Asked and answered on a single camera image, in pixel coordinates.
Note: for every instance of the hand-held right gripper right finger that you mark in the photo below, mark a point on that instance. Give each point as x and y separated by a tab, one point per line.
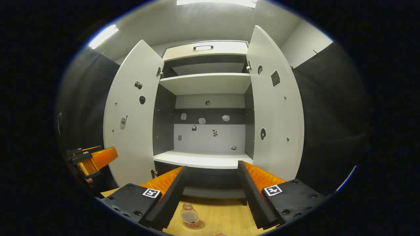
256	203

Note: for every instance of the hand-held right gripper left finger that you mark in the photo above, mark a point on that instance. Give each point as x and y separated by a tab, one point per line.
167	203

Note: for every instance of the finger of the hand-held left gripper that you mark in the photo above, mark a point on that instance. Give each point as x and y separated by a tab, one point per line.
87	167
105	157

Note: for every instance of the clear red label water bottle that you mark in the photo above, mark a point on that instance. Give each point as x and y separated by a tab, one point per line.
190	216

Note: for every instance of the white cabinet door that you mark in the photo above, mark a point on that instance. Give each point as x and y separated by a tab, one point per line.
275	131
134	131

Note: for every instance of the round wooden coaster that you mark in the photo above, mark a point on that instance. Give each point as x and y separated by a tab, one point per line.
201	225

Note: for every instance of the white cabinet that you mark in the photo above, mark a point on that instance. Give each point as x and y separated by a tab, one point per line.
203	83

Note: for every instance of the large ceiling light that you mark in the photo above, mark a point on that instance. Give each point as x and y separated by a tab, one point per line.
216	2

